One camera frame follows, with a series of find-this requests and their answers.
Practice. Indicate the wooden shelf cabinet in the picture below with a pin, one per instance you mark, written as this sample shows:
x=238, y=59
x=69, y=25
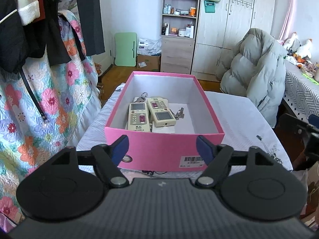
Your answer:
x=179, y=21

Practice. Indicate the grey puffer jacket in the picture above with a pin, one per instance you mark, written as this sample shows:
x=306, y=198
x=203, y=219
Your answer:
x=255, y=69

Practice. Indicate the floral quilt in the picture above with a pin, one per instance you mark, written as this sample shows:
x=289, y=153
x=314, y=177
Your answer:
x=49, y=108

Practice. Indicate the white patterned tablecloth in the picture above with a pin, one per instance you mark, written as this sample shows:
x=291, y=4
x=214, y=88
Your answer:
x=242, y=123

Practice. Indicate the light wooden wardrobe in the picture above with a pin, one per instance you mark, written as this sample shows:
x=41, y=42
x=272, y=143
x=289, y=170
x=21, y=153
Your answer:
x=218, y=32

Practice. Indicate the dark hanging clothes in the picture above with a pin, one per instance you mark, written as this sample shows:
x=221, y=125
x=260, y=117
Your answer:
x=30, y=29

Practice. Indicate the silver key bunch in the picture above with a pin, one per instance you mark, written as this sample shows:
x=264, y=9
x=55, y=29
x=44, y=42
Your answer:
x=179, y=114
x=144, y=94

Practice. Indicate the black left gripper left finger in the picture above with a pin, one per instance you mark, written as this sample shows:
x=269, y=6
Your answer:
x=106, y=161

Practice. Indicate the cardboard box on floor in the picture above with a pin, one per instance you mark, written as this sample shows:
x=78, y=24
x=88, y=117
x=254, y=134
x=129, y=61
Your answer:
x=148, y=63

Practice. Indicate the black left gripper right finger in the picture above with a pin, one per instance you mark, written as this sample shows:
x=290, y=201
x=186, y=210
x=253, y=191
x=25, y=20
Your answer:
x=217, y=158

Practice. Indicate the cream remote with display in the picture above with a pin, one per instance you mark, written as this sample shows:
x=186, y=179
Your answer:
x=138, y=117

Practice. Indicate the pink shoe box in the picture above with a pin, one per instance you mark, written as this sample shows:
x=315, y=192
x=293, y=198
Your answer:
x=165, y=151

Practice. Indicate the green folding table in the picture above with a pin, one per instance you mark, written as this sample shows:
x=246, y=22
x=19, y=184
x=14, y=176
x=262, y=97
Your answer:
x=126, y=49

